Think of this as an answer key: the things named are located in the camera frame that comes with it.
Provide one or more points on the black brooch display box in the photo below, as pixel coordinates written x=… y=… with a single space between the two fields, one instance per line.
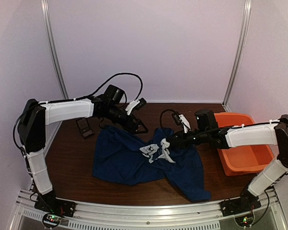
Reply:
x=84 y=128

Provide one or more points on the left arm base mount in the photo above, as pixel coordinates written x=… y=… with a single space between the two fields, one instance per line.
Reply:
x=61 y=207

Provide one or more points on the right circuit board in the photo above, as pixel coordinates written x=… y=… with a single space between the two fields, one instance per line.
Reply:
x=244 y=221

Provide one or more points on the front aluminium rail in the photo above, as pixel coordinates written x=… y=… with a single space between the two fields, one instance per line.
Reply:
x=93 y=216

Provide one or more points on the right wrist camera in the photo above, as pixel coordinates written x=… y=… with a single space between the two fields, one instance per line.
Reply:
x=181 y=120

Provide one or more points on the aluminium frame post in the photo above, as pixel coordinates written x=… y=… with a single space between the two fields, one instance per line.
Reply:
x=52 y=48
x=245 y=21

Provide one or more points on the starry night round brooch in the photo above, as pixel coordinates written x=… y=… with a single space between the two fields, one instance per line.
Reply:
x=164 y=144

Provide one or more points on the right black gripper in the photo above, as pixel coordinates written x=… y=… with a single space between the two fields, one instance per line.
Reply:
x=181 y=143

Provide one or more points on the right aluminium frame post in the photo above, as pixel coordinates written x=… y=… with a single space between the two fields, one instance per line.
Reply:
x=245 y=21

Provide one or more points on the orange plastic bin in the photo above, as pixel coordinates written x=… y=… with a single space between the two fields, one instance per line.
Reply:
x=244 y=159

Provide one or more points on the circuit board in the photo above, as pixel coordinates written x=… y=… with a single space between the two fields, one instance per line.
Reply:
x=50 y=220
x=244 y=221

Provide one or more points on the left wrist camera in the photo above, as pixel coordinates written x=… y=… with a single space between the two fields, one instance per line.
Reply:
x=135 y=105

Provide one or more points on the navy white clothing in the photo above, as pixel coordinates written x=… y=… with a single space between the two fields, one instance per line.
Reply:
x=124 y=158

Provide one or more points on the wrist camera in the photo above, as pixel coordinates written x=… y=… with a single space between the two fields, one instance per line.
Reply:
x=181 y=120
x=135 y=105

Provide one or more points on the left circuit board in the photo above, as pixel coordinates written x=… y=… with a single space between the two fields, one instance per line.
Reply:
x=50 y=220

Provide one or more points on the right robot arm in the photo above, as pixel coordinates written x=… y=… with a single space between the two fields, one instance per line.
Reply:
x=273 y=132

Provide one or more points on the left aluminium frame post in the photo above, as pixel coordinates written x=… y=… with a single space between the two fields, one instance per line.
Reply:
x=52 y=48

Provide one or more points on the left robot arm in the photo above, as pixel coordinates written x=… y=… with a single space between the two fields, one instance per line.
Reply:
x=31 y=128

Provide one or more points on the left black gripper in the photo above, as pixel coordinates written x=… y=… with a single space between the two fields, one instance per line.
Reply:
x=134 y=125

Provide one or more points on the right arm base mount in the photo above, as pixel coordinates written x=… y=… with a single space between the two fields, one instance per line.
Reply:
x=238 y=205

